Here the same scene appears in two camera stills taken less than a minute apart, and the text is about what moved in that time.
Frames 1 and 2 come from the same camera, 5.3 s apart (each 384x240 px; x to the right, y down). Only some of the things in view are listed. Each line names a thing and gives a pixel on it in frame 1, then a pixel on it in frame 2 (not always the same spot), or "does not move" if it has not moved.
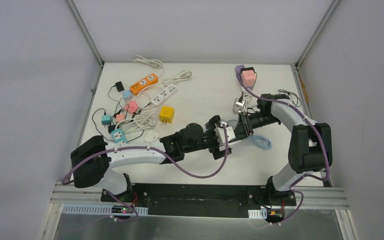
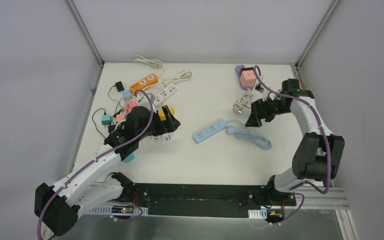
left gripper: x=213 y=137 -> x=160 y=122
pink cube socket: x=248 y=76 does not move
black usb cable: x=105 y=113 does not move
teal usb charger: x=106 y=120 does not move
